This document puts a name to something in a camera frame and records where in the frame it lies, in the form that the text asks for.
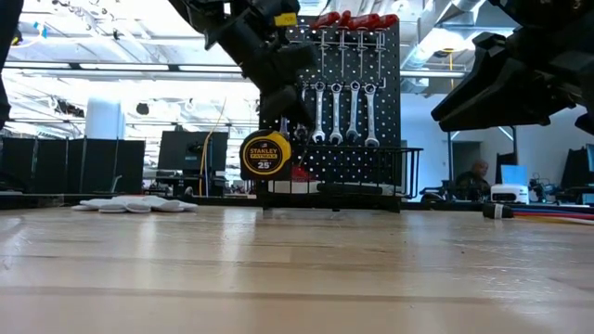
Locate yellow ceiling pendant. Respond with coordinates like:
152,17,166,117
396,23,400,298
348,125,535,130
440,47,458,89

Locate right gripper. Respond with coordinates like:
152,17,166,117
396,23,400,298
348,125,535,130
430,0,594,136

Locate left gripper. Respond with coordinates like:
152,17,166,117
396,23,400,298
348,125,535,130
167,0,322,134

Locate yellow cable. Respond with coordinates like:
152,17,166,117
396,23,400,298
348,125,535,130
528,215,594,227

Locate black perforated pegboard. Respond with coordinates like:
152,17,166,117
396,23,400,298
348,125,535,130
258,16,403,213

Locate white column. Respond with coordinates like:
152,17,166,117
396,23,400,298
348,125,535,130
84,95,126,141

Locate silver multi hook rack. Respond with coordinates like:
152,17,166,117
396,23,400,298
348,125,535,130
301,76,388,93

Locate yellow black tape measure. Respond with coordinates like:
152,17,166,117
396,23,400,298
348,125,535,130
239,129,293,183

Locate yellow hanging cord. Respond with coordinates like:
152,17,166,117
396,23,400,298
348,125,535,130
198,94,228,197

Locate white printer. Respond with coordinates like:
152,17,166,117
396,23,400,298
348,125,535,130
490,184,531,206

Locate black metal table frame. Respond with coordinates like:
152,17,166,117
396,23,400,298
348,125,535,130
0,192,594,214

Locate red cable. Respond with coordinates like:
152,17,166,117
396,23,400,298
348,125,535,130
512,212,594,221

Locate black room divider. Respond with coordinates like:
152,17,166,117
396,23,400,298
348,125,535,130
0,135,147,196

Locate silver ring hook rack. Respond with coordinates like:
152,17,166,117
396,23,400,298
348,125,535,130
296,26,388,53

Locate white knit work glove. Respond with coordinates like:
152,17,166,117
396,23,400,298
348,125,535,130
71,195,200,215

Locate black door frame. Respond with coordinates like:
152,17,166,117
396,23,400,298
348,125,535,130
445,124,519,191

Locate blue panel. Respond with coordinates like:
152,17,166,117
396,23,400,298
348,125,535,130
500,164,530,186

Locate person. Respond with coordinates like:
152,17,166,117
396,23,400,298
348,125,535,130
454,159,492,202

